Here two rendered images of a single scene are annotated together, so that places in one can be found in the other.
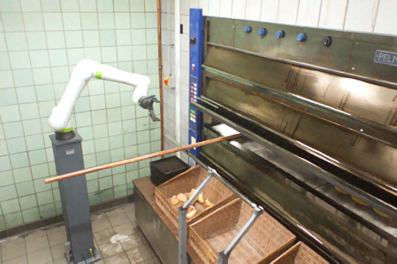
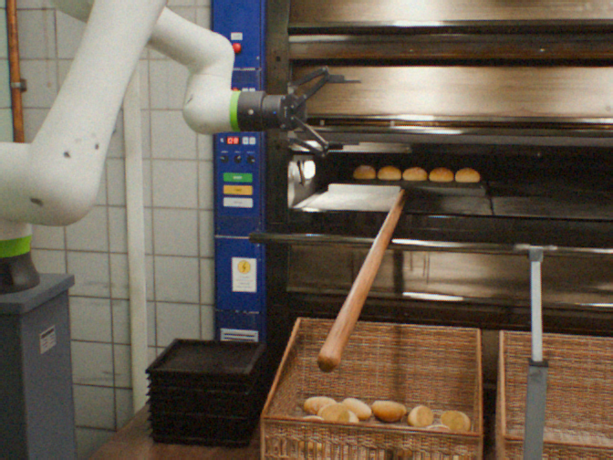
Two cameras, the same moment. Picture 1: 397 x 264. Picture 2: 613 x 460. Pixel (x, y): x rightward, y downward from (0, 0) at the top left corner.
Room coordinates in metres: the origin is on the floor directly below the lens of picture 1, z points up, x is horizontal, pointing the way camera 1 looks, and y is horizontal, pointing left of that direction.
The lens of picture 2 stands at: (1.09, 1.68, 1.54)
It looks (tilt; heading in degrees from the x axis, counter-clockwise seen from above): 10 degrees down; 312
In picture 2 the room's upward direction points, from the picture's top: straight up
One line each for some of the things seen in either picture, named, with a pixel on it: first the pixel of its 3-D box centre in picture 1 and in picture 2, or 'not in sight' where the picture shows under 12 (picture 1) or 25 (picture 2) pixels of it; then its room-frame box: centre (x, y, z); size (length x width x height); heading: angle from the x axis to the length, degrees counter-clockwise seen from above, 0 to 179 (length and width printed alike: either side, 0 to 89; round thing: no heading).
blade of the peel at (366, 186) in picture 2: not in sight; (408, 184); (2.78, -0.75, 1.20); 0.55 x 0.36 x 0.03; 32
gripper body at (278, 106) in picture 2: (149, 105); (286, 111); (2.34, 0.37, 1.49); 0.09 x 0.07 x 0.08; 32
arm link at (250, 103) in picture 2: (146, 102); (254, 111); (2.40, 0.41, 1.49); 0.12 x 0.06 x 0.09; 122
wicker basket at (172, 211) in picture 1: (195, 196); (378, 394); (2.32, 0.02, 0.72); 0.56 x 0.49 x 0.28; 32
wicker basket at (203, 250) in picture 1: (238, 240); (607, 413); (1.81, -0.28, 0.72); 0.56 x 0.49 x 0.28; 30
